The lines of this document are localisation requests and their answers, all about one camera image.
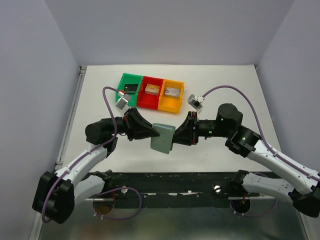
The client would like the tan card stack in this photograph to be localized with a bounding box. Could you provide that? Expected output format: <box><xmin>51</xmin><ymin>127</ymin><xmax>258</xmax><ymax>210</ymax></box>
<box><xmin>144</xmin><ymin>83</ymin><xmax>160</xmax><ymax>95</ymax></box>

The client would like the red plastic bin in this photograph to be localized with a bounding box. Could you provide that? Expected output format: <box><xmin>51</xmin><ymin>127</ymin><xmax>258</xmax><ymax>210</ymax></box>
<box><xmin>136</xmin><ymin>76</ymin><xmax>164</xmax><ymax>110</ymax></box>

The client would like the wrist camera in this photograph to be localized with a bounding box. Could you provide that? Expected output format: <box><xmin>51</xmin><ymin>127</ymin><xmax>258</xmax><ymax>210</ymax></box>
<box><xmin>115</xmin><ymin>90</ymin><xmax>132</xmax><ymax>114</ymax></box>
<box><xmin>187</xmin><ymin>94</ymin><xmax>205</xmax><ymax>109</ymax></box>

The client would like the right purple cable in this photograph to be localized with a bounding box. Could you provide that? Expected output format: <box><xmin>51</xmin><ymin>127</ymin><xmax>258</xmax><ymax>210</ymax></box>
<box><xmin>202</xmin><ymin>85</ymin><xmax>320</xmax><ymax>219</ymax></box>

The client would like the purple cable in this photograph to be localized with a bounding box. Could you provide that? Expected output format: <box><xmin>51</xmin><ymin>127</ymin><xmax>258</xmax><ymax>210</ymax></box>
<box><xmin>202</xmin><ymin>85</ymin><xmax>320</xmax><ymax>219</ymax></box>
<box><xmin>41</xmin><ymin>86</ymin><xmax>143</xmax><ymax>224</ymax></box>

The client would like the aluminium frame rail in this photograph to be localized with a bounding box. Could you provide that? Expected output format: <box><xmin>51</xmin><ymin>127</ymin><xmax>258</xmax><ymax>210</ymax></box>
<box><xmin>49</xmin><ymin>65</ymin><xmax>88</xmax><ymax>173</ymax></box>

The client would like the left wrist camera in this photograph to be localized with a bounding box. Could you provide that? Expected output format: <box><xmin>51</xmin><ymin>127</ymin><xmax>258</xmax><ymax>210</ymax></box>
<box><xmin>115</xmin><ymin>90</ymin><xmax>132</xmax><ymax>114</ymax></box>

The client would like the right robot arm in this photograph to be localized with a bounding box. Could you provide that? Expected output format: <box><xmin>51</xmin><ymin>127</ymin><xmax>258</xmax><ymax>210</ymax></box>
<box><xmin>172</xmin><ymin>103</ymin><xmax>320</xmax><ymax>218</ymax></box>

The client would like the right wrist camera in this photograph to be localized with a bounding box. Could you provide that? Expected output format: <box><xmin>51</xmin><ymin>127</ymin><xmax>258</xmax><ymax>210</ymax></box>
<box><xmin>187</xmin><ymin>94</ymin><xmax>205</xmax><ymax>109</ymax></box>

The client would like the yellow plastic bin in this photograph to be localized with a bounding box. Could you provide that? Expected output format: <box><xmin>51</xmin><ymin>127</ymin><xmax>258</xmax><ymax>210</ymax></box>
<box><xmin>157</xmin><ymin>79</ymin><xmax>185</xmax><ymax>114</ymax></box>

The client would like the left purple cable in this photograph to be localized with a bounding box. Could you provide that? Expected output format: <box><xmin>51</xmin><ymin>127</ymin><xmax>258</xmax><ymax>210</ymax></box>
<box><xmin>41</xmin><ymin>86</ymin><xmax>143</xmax><ymax>224</ymax></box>

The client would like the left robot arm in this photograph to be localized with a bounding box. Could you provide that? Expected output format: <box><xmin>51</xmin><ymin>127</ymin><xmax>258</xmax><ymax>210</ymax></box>
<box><xmin>32</xmin><ymin>107</ymin><xmax>160</xmax><ymax>224</ymax></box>

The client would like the black card stack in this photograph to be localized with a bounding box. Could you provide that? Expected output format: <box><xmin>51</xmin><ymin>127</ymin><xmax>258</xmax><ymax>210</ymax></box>
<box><xmin>124</xmin><ymin>83</ymin><xmax>139</xmax><ymax>95</ymax></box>

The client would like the green plastic bin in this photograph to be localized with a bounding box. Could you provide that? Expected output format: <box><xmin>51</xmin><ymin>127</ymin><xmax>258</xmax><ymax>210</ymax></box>
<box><xmin>117</xmin><ymin>73</ymin><xmax>143</xmax><ymax>107</ymax></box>

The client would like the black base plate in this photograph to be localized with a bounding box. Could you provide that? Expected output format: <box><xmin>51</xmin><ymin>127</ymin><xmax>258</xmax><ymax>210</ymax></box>
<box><xmin>51</xmin><ymin>171</ymin><xmax>270</xmax><ymax>210</ymax></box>

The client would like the sage green card holder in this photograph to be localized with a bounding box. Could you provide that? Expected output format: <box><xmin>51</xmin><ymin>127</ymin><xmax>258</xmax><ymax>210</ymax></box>
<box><xmin>150</xmin><ymin>123</ymin><xmax>176</xmax><ymax>154</ymax></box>

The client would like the silver card stack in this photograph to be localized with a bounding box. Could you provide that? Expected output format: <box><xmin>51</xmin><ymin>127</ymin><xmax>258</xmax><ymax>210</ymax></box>
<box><xmin>164</xmin><ymin>87</ymin><xmax>181</xmax><ymax>98</ymax></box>

